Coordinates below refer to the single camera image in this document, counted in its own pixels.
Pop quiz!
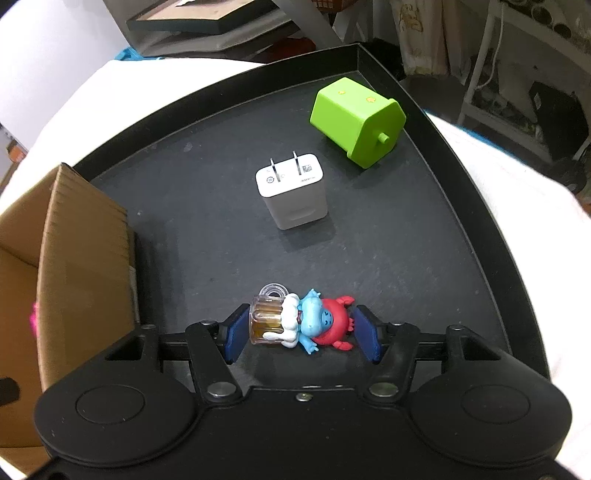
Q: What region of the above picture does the blue figure with beer mug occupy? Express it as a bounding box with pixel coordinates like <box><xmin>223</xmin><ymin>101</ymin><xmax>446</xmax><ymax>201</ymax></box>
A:
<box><xmin>249</xmin><ymin>283</ymin><xmax>355</xmax><ymax>355</ymax></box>

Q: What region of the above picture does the white wall charger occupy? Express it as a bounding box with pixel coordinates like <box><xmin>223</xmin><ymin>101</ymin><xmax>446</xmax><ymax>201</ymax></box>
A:
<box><xmin>254</xmin><ymin>152</ymin><xmax>328</xmax><ymax>230</ymax></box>

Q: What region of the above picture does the brown cardboard box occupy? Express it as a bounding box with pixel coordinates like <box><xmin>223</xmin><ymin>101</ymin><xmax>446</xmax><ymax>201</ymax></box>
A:
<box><xmin>0</xmin><ymin>164</ymin><xmax>135</xmax><ymax>474</ymax></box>

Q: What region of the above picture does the black tray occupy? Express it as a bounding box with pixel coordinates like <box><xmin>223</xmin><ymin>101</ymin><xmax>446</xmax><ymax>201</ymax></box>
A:
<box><xmin>76</xmin><ymin>45</ymin><xmax>549</xmax><ymax>374</ymax></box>

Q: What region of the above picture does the green plastic house toy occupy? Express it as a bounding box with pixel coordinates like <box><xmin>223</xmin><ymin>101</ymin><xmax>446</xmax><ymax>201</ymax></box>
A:
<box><xmin>310</xmin><ymin>77</ymin><xmax>407</xmax><ymax>169</ymax></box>

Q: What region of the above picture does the black picture frame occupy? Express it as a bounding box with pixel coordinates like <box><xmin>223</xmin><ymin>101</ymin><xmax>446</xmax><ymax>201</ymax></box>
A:
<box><xmin>126</xmin><ymin>0</ymin><xmax>278</xmax><ymax>35</ymax></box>

